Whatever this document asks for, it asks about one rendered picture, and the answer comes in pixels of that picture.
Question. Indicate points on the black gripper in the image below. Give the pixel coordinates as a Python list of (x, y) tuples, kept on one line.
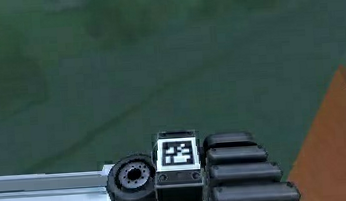
[(133, 187)]

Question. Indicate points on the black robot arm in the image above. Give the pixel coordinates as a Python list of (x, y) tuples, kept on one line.
[(232, 175)]

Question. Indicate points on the brown wooden table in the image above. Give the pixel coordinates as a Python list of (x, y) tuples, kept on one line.
[(337, 152)]

